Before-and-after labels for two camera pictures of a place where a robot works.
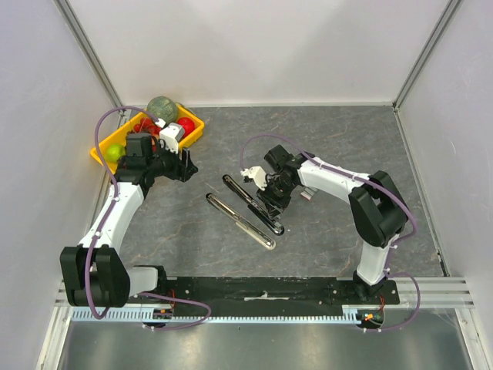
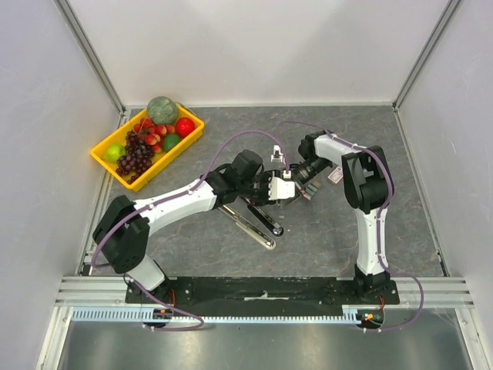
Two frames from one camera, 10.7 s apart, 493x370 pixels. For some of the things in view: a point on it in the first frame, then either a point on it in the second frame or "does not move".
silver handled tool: [260, 237] does not move
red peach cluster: [145, 126] does not move
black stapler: [257, 210] does not move
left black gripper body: [171, 167] -> [260, 193]
